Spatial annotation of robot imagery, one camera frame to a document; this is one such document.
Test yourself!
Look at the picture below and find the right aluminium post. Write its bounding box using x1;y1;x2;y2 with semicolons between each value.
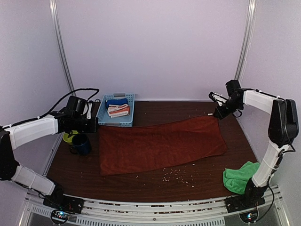
235;0;257;81

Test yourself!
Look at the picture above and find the orange white rolled towel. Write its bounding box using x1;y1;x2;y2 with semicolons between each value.
107;105;130;118

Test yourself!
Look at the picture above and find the blue rolled towel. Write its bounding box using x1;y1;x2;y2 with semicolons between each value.
105;98;128;109

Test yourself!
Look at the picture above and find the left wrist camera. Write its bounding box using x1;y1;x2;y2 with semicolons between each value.
63;96;93;119

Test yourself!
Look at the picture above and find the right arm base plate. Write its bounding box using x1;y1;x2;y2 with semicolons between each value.
224;195;265;213

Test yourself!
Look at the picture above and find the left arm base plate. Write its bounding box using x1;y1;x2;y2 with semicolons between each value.
43;195;84;214

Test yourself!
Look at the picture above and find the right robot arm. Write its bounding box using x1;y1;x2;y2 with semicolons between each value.
208;80;299;208

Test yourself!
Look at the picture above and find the left aluminium post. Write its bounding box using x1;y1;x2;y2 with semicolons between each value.
49;0;75;91

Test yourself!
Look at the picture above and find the aluminium front rail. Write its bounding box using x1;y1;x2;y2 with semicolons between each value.
17;186;292;226

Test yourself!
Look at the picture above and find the light blue plastic basket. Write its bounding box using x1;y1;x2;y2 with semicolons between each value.
97;93;135;127

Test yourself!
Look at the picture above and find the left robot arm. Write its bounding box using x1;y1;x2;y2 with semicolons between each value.
0;91;98;209

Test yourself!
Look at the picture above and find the aluminium post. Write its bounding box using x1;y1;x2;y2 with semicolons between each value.
235;0;257;81
49;0;75;91

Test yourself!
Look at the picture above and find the yellow green bowl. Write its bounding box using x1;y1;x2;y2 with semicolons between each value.
63;131;78;145

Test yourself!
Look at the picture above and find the dark red towel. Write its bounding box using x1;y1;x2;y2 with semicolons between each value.
98;116;227;176

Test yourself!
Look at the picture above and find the green microfiber towel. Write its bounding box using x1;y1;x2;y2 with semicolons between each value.
222;161;260;194

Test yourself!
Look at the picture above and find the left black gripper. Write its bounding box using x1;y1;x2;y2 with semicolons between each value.
73;115;99;133

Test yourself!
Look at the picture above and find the dark blue mug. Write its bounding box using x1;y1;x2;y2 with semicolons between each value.
70;134;92;156

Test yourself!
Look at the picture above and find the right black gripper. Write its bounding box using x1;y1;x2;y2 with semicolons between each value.
214;98;243;120

